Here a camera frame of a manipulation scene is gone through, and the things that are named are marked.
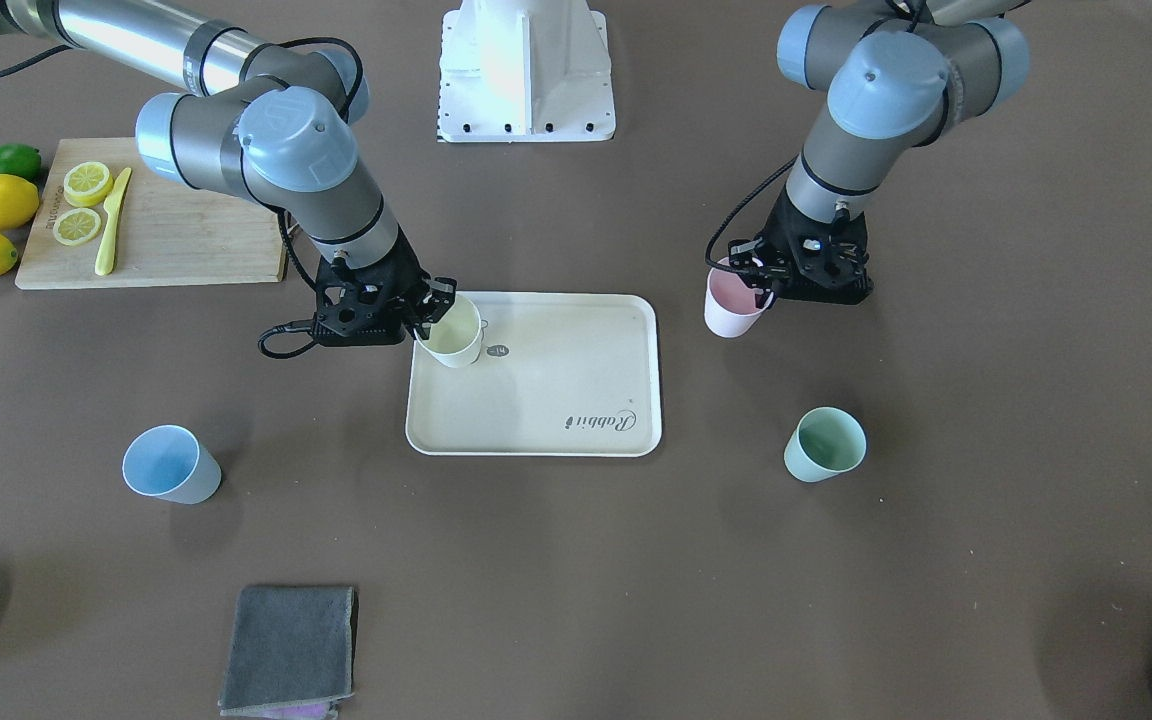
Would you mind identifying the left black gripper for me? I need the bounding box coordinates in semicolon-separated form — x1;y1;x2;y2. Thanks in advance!
730;192;874;311

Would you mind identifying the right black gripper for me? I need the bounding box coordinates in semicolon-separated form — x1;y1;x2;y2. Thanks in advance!
311;233;457;347

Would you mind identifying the cream yellow cup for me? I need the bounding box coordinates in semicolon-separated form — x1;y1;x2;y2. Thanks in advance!
416;295;483;369

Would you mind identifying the pink cup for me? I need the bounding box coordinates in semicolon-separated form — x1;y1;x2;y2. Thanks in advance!
704;258;764;340

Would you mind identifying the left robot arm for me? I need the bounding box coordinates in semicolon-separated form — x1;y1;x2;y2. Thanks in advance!
727;1;1030;310

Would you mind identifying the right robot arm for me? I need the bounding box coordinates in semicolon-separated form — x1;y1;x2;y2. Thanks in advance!
0;1;456;346

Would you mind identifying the beige rabbit tray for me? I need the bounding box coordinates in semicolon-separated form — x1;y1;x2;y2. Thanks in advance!
404;291;664;457

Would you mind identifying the mint green cup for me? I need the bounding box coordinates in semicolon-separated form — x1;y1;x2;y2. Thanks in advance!
783;407;867;483

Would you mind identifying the wooden cutting board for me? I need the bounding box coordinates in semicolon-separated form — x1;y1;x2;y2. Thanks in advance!
15;138;285;290

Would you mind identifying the light blue cup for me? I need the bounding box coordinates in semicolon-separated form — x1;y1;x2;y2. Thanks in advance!
122;425;221;503

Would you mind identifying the yellow plastic knife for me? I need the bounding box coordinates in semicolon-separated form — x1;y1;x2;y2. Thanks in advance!
93;167;132;276

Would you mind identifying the lemon half lower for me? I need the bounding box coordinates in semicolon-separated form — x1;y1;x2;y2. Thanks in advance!
51;209;104;247

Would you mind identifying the lemon half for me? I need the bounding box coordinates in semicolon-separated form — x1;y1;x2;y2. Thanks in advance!
61;161;115;209
51;209;104;247

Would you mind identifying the grey folded cloth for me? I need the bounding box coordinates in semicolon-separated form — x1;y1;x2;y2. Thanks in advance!
218;585;356;719

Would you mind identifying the lemon half upper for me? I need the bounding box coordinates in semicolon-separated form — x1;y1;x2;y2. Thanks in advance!
61;161;115;209

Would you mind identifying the green lime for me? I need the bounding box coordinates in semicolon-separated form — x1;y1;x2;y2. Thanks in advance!
0;143;41;182

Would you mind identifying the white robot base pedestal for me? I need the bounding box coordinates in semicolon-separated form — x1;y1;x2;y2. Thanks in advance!
435;1;617;143

